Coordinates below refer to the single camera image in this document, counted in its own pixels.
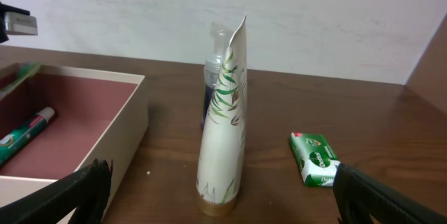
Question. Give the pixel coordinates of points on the white box pink interior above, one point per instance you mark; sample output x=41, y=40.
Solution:
x=98, y=114

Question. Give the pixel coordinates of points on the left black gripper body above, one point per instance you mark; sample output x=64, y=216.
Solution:
x=4, y=9

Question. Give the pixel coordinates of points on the clear pump soap bottle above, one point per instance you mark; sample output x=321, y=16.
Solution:
x=221, y=36

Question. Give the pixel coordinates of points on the teal toothpaste tube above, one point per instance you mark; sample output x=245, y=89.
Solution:
x=13, y=142

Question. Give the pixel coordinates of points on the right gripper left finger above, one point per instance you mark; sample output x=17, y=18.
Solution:
x=84, y=193

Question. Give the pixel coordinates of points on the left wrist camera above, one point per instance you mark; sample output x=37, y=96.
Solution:
x=19, y=24

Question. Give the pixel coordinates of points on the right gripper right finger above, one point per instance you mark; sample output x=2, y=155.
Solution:
x=361, y=199

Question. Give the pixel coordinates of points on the green soap bar pack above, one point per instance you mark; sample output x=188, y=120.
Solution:
x=316, y=159

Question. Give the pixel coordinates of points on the white leaf-print lotion tube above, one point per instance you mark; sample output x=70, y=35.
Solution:
x=224, y=135

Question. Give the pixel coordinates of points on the green white toothbrush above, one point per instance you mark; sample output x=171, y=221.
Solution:
x=25, y=72

